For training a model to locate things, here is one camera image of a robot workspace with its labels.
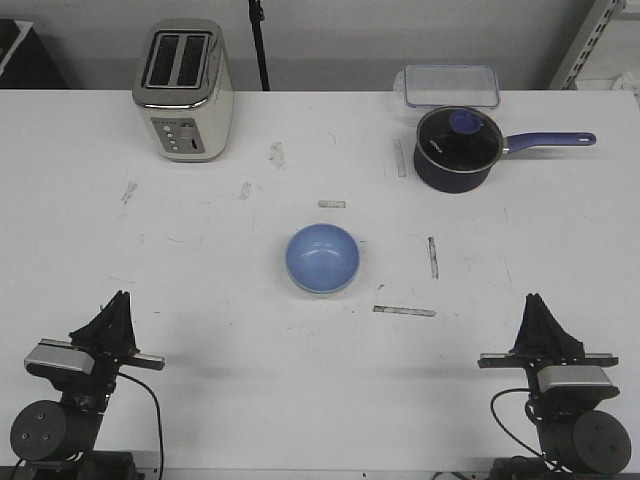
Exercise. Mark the blue bowl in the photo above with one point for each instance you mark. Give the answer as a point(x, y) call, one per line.
point(322, 257)

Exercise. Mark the black tripod pole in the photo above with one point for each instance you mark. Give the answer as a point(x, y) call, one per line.
point(256, 17)

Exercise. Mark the cream two-slot toaster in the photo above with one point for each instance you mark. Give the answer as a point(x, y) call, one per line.
point(183, 90)

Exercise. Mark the grey metal shelf rail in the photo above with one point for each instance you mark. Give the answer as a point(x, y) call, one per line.
point(599, 16)

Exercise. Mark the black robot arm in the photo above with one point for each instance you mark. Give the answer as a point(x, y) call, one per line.
point(56, 439)
point(392, 393)

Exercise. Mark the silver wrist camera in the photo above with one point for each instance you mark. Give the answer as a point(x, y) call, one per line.
point(572, 376)
point(60, 357)

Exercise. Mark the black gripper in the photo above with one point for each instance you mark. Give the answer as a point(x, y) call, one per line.
point(110, 339)
point(556, 341)

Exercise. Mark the clear plastic food container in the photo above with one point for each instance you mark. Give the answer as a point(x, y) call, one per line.
point(437, 85)

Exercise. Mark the blue saucepan with glass lid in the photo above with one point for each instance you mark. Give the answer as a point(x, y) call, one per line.
point(456, 147)

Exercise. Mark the green bowl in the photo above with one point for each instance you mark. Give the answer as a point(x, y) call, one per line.
point(322, 293)

